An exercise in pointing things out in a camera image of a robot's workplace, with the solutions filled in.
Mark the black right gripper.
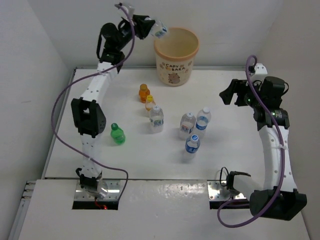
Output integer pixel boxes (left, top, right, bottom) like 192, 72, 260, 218
220, 78, 264, 109

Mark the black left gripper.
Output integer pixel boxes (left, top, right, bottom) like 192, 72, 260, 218
115, 14, 154, 51

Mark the clear bottle blue label tall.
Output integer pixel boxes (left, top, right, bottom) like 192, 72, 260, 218
194, 107, 212, 139

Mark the clear bottle QR cap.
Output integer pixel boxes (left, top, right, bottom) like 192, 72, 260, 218
149, 105, 164, 133

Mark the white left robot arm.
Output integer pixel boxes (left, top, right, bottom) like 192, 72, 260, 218
71, 15, 162, 195

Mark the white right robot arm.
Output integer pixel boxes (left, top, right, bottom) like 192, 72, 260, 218
219, 76, 307, 221

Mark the beige capybara plastic bin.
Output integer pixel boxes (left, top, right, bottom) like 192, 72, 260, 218
154, 27, 200, 87

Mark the clear bottle orange blue label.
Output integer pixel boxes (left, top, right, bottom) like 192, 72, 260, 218
179, 112, 196, 140

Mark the blue label Pocari bottle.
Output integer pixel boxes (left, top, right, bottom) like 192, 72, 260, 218
183, 134, 201, 161

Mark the orange juice bottle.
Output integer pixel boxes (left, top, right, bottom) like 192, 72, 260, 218
138, 83, 150, 104

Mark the yellow cap small bottle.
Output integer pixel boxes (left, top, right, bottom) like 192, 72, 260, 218
145, 95, 156, 116

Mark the green plastic bottle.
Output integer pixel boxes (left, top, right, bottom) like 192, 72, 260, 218
110, 123, 126, 145

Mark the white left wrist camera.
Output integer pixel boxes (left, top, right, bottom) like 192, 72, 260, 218
114, 2, 135, 19

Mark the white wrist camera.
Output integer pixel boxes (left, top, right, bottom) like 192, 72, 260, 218
114, 2, 135, 19
249, 63, 268, 78

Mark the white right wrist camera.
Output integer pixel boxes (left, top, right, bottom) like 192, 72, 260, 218
249, 63, 268, 78

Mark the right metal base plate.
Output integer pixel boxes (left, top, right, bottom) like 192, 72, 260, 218
207, 180, 247, 202

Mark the metal base plate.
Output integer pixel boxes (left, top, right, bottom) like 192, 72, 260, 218
207, 180, 247, 202
73, 179, 122, 202

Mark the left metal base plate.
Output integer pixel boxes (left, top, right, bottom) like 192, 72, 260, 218
73, 179, 122, 202

